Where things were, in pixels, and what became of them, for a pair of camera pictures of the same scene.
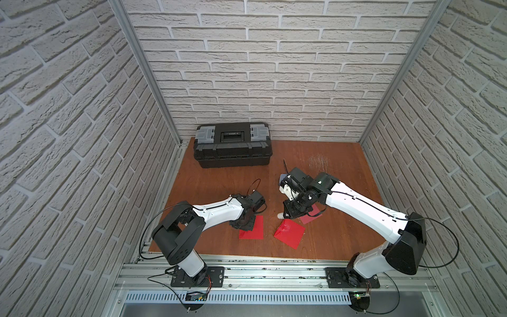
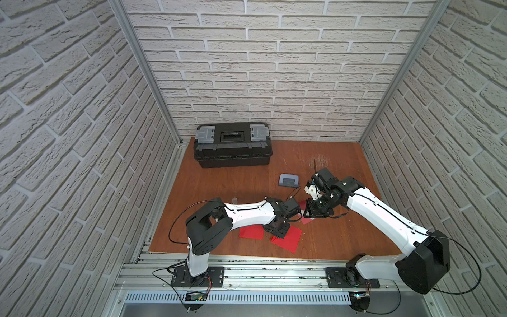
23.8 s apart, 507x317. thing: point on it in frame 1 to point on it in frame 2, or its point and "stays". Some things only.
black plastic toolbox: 232,144 stays
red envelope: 257,233 stays
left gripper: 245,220 to 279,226
